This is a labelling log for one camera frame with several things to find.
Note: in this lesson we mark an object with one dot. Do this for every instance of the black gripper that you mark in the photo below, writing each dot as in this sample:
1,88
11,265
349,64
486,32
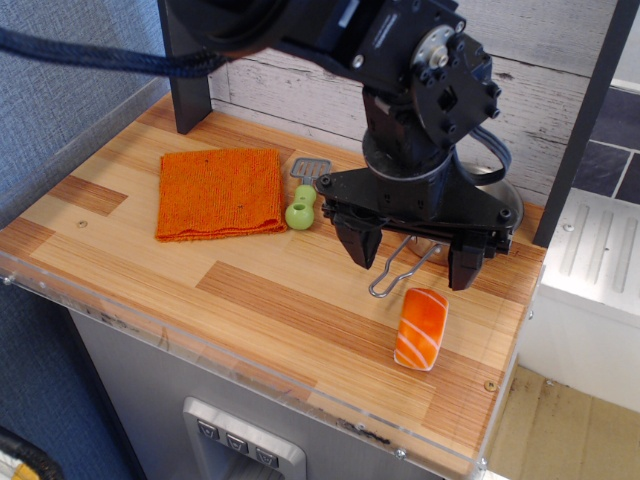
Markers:
361,205

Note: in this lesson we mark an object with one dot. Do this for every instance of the orange cloth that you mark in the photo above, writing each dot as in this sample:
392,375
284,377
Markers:
214,194

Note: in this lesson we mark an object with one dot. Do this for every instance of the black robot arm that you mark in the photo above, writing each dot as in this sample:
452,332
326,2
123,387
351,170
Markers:
427,90

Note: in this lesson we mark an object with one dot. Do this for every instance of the salmon sushi toy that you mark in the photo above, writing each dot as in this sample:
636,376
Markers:
421,329

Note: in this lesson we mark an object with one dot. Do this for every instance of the white grooved side unit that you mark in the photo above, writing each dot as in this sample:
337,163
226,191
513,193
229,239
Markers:
593,257

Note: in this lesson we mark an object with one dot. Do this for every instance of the silver control panel with buttons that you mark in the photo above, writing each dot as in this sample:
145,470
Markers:
223,443

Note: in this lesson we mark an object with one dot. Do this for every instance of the clear acrylic table edge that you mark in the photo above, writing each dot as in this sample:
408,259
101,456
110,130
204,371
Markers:
148,368

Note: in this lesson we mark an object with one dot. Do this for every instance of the green handled toy spatula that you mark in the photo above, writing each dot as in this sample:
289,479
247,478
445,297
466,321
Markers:
300,215

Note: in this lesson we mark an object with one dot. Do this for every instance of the dark grey right post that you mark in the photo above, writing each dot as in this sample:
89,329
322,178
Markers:
608,58

